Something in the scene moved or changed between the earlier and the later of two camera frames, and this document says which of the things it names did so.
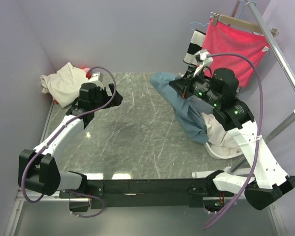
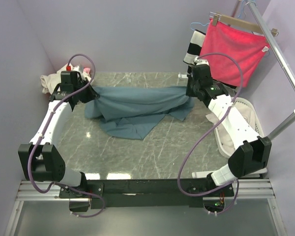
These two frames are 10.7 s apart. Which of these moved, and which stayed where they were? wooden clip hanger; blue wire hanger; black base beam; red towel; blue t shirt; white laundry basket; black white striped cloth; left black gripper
Moved: left black gripper; blue t shirt; white laundry basket
Stayed: red towel; blue wire hanger; wooden clip hanger; black white striped cloth; black base beam
